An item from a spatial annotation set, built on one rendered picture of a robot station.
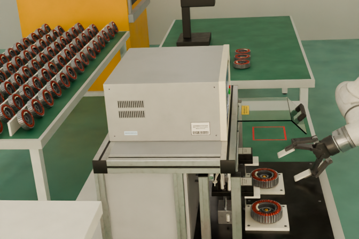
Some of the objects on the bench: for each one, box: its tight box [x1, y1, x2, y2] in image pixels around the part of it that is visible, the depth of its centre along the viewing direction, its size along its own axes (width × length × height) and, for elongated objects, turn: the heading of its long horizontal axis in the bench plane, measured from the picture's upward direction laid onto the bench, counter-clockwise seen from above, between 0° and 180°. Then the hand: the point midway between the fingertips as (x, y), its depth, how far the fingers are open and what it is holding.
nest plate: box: [245, 173, 285, 195], centre depth 218 cm, size 15×15×1 cm
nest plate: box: [245, 204, 290, 231], centre depth 195 cm, size 15×15×1 cm
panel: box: [183, 173, 199, 239], centre depth 205 cm, size 1×66×30 cm, turn 2°
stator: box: [251, 200, 283, 224], centre depth 195 cm, size 11×11×4 cm
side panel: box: [94, 173, 188, 239], centre depth 177 cm, size 28×3×32 cm, turn 92°
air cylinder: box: [218, 200, 232, 224], centre depth 196 cm, size 5×8×6 cm
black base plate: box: [193, 162, 334, 239], centre depth 207 cm, size 47×64×2 cm
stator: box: [250, 168, 279, 188], centre depth 217 cm, size 11×11×4 cm
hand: (288, 166), depth 216 cm, fingers open, 13 cm apart
